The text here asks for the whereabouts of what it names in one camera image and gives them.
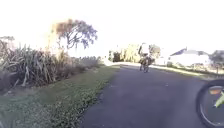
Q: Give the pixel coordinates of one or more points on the clump of sunlit trees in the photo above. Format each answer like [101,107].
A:
[125,54]

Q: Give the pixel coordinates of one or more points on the person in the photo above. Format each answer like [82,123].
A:
[143,51]

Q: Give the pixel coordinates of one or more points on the dark grey asphalt path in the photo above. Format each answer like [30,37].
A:
[140,100]

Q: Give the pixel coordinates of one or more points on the white house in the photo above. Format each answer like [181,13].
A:
[188,58]

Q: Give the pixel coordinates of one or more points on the grass verge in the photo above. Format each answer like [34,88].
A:
[60,100]
[186,71]

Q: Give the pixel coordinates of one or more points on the broad-crowned tree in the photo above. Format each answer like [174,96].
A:
[76,31]

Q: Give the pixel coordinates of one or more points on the small tree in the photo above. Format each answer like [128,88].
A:
[154,50]

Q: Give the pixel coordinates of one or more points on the row of flax bushes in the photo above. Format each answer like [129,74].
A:
[33,66]

